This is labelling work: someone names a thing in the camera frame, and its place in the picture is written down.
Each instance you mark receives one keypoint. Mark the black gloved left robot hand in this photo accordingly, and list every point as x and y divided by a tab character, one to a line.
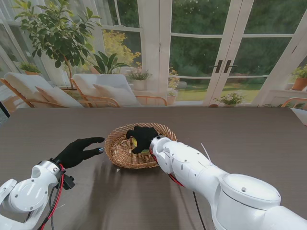
74	152

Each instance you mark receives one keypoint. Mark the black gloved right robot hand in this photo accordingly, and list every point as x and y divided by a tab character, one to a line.
144	139

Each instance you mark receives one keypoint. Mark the oval wicker basket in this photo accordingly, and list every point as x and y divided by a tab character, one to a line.
122	153

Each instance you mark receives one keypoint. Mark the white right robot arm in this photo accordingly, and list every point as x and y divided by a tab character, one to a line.
216	182

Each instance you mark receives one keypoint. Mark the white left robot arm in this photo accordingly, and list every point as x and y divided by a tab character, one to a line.
26	194

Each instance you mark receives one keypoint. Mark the printed garden room backdrop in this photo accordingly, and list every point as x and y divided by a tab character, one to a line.
192	60

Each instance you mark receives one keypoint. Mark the white sheet corner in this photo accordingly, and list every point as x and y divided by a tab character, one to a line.
301	115

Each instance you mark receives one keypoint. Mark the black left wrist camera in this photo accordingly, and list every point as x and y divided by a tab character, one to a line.
69	182

